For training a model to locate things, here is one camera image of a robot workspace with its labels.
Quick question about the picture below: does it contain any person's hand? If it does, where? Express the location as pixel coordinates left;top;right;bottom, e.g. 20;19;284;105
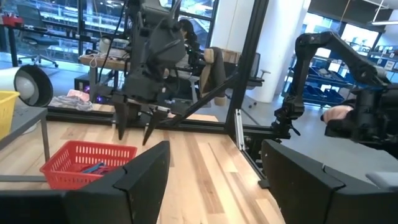
321;105;355;124

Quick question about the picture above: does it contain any person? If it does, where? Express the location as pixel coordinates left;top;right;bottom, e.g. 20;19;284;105
177;18;203;74

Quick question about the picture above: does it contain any blue storage rack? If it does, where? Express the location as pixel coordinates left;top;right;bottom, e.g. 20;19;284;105
281;46;398;108

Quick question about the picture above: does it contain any wooden background desk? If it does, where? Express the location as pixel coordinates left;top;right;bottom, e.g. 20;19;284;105
79;52;134;103

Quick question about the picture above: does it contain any black teleoperation handle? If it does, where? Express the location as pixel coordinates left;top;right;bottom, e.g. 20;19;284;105
325;83;398;150

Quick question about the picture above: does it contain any yellow plastic basket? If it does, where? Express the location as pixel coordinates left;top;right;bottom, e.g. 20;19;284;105
0;90;21;141

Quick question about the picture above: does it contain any white building pillar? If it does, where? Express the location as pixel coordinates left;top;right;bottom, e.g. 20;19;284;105
211;0;312;104

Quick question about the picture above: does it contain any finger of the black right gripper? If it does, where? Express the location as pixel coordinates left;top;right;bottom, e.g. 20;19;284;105
112;95;129;141
142;108;170;146

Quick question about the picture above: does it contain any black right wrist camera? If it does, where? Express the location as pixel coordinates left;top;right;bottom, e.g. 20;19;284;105
148;18;187;68

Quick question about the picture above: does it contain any silver aluminium bar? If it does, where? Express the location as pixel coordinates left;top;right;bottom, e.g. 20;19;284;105
234;108;246;151

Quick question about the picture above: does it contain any black aluminium rig frame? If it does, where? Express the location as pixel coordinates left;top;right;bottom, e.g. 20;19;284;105
46;0;292;189

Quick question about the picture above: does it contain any black office chair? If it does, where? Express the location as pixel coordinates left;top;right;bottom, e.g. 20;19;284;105
248;52;272;110
16;2;60;68

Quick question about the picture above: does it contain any blue rubber band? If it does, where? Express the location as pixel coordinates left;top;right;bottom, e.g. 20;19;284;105
81;162;106;174

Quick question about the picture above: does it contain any red plastic basket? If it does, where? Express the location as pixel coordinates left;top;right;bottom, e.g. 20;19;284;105
39;140;138;190

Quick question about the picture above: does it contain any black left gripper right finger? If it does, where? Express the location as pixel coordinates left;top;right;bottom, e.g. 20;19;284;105
261;139;398;224

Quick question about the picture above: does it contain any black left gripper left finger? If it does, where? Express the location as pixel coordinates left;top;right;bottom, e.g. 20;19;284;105
0;140;171;224

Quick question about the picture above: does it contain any chair with brown coat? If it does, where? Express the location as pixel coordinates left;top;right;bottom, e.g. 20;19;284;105
198;46;228;107

